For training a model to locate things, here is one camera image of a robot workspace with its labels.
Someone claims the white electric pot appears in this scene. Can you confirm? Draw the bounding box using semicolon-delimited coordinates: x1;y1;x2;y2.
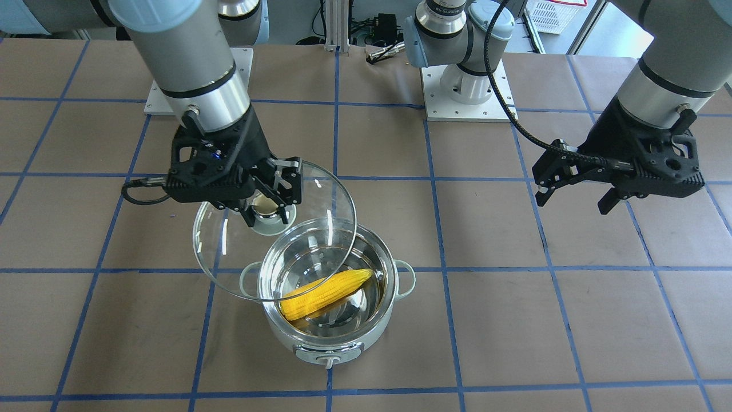
238;218;416;369

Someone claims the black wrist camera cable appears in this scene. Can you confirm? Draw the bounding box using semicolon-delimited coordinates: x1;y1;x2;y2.
483;0;635;171

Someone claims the white plastic basket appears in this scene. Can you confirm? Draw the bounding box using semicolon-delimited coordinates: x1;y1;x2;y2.
526;1;588;34

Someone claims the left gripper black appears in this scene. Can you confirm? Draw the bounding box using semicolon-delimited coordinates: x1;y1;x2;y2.
532;97;705;215

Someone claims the brown grid table mat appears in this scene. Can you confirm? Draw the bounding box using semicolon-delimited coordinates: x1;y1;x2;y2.
2;38;730;411

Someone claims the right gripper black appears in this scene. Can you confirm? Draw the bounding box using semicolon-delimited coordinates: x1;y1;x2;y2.
163;106;303;228

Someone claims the glass pot lid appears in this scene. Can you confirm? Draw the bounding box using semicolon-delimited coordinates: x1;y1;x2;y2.
192;162;357;303

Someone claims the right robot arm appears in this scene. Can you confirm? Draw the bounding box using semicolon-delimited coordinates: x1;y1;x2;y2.
2;1;303;228

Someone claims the yellow corn cob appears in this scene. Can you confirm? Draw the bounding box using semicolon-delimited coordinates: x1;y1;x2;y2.
280;268;374;321

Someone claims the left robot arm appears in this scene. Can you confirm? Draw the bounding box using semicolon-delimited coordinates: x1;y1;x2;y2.
403;1;731;215

